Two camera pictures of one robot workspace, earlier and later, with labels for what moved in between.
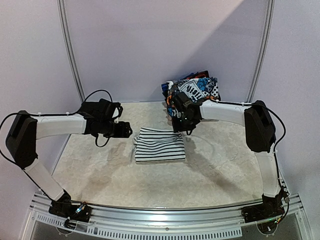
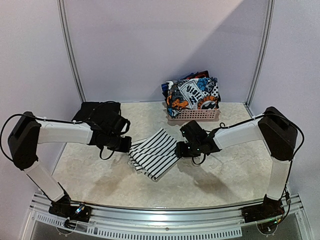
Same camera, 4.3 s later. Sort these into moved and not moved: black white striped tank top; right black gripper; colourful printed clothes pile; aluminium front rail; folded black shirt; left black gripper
Moved: left black gripper; right black gripper; black white striped tank top
Not moved: aluminium front rail; colourful printed clothes pile; folded black shirt
